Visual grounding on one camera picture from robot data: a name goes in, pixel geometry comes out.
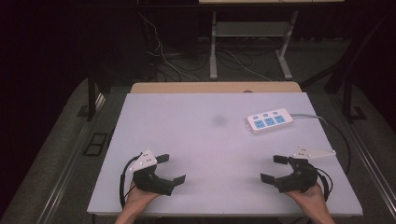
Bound wooden table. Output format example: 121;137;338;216
129;80;303;94

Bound white power strip blue sockets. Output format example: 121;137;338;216
246;107;294;135

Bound grey metal desk frame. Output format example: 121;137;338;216
208;10;300;81

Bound person's left hand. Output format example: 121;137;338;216
125;181;162;209

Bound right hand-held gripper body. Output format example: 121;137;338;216
273;145;337;194

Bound grey power strip cable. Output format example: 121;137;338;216
290;112;352;176

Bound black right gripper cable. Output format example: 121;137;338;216
315;167;333;202

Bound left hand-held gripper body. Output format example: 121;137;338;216
128;147;176;197

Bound aluminium floor rail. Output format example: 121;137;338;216
345;120;396;213
36;92;107;224

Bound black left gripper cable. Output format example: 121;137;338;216
119;154;143;209

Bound person's right hand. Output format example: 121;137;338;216
284;182;327;210

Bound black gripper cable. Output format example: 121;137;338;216
315;167;333;202
119;154;143;209

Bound white floor cable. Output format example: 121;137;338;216
136;11;201;83
223;49;273;83

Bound black metal stand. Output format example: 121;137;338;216
341;74;368;123
76;59;98;122

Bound black floor frame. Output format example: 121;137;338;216
82;133;109;158

